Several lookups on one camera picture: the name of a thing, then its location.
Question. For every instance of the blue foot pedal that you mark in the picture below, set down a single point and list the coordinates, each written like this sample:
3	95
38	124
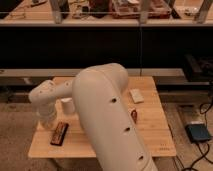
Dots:
197	133

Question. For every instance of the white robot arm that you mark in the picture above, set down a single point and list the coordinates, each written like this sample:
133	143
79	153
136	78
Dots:
97	96

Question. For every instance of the wooden table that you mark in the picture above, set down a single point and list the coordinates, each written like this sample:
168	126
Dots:
151	124

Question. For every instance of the background shelf with clutter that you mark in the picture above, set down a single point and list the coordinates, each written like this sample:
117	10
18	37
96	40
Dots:
106	13

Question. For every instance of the white flat block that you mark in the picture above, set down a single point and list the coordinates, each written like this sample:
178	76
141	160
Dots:
136	96

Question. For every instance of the white paper cup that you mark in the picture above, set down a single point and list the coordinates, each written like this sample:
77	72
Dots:
68	106

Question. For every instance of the small red brown object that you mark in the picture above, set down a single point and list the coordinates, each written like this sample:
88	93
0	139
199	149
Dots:
134	115

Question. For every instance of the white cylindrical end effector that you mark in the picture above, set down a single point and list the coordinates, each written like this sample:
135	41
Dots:
47	114

